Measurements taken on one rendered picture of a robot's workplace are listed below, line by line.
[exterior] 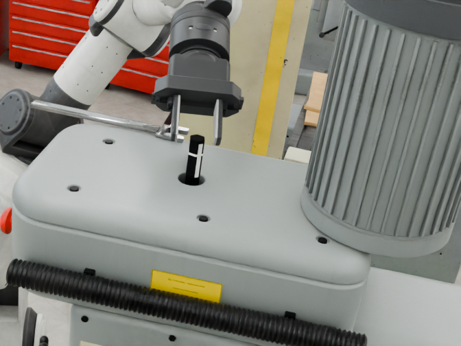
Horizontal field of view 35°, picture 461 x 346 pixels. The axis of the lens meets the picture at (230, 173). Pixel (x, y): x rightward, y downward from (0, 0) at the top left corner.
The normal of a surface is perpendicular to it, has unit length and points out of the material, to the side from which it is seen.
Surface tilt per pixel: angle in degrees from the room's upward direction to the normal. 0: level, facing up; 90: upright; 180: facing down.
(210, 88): 30
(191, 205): 0
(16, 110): 62
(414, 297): 0
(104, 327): 90
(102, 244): 90
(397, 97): 90
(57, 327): 0
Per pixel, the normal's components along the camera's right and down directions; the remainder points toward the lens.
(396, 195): -0.11, 0.46
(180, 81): 0.16, -0.51
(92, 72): 0.20, 0.51
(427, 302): 0.14, -0.87
